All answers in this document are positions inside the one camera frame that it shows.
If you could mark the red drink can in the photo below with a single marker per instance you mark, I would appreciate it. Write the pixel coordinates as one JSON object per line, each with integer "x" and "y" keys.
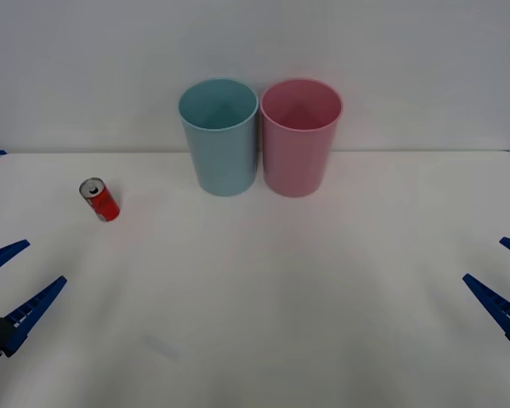
{"x": 104, "y": 205}

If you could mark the pink plastic bin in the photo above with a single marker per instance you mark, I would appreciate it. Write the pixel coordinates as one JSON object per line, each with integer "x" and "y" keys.
{"x": 295, "y": 163}

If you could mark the pale blue plastic bin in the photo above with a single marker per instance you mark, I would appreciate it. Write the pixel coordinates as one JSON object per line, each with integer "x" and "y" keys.
{"x": 221, "y": 161}

